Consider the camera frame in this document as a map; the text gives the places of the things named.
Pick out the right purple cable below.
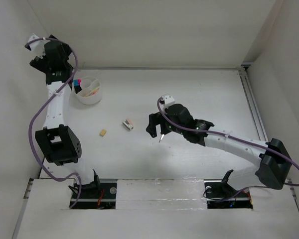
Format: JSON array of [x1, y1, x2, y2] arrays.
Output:
[[156, 98, 299, 202]]

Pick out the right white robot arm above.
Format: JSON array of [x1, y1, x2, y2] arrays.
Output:
[[146, 104, 291, 200]]

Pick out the tan eraser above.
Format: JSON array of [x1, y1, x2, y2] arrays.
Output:
[[99, 129, 107, 137]]

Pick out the blue black highlighter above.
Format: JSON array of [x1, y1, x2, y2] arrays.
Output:
[[72, 80, 79, 93]]

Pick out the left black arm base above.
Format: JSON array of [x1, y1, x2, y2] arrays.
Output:
[[69, 180, 117, 210]]

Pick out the aluminium rail right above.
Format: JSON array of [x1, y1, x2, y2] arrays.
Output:
[[238, 65, 268, 141]]

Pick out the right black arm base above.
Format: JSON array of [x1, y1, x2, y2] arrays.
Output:
[[203, 169, 253, 209]]

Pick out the pink black highlighter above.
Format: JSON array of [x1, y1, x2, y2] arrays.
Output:
[[73, 79, 82, 94]]

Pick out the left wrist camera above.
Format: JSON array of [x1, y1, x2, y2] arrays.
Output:
[[24, 33, 48, 58]]

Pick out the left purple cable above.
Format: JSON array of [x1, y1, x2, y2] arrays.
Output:
[[24, 37, 83, 209]]

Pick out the white round divided container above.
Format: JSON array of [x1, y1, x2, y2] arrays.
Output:
[[72, 76, 103, 106]]

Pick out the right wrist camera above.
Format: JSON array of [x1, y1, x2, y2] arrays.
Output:
[[158, 94, 175, 110]]

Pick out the purple cable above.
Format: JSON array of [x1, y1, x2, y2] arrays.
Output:
[[24, 37, 83, 209], [156, 98, 299, 202]]

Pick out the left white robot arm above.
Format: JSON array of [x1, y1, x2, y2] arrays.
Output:
[[25, 34, 101, 198]]

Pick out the yellow green pen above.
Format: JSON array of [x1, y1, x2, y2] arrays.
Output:
[[84, 86, 100, 97]]

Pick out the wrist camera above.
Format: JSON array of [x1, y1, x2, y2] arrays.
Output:
[[158, 94, 175, 110], [24, 33, 48, 58]]

